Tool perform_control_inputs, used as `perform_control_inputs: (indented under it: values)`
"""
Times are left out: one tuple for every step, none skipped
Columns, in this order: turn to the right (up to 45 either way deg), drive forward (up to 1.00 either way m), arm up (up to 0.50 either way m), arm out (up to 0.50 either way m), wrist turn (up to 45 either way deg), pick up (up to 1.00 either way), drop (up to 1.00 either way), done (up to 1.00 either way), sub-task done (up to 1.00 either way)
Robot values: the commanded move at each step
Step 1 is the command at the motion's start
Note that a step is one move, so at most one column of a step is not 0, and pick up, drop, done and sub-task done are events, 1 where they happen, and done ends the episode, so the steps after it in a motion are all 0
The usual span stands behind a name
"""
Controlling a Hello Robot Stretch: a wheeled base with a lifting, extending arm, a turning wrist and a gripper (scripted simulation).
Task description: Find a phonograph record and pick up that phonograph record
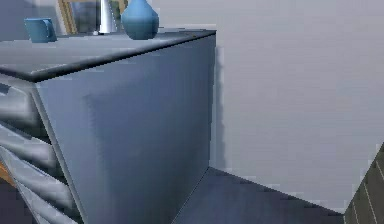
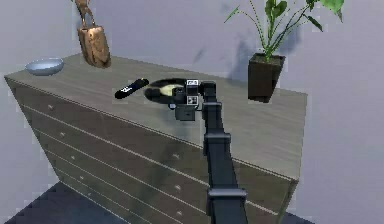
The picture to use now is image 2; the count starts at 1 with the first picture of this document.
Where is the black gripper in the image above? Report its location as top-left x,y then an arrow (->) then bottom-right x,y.
168,87 -> 197,122

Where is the black phonograph record yellow label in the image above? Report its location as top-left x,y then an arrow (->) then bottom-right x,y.
143,77 -> 188,105

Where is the black remote control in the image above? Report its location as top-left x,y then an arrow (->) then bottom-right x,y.
114,77 -> 150,100

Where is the green house plant dark pot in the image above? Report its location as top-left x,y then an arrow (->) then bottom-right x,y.
223,0 -> 345,104

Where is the grey wooden chest of drawers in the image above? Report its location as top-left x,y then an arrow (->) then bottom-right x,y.
3,53 -> 309,224

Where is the pale blue bowl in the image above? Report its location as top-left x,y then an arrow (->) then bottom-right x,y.
24,57 -> 65,77

